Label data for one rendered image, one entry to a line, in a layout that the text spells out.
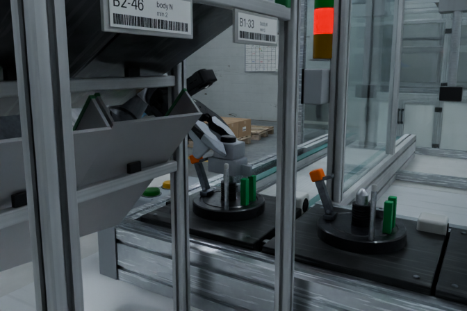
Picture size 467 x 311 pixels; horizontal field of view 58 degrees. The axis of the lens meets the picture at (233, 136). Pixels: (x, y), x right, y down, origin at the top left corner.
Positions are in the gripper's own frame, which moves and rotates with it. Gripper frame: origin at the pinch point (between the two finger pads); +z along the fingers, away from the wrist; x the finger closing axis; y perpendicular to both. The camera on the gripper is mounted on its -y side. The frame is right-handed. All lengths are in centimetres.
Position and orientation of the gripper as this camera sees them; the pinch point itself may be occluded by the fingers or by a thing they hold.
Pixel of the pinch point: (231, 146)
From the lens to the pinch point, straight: 80.0
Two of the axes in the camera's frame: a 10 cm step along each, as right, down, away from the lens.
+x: -5.3, 1.4, -8.4
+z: 6.9, 6.4, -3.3
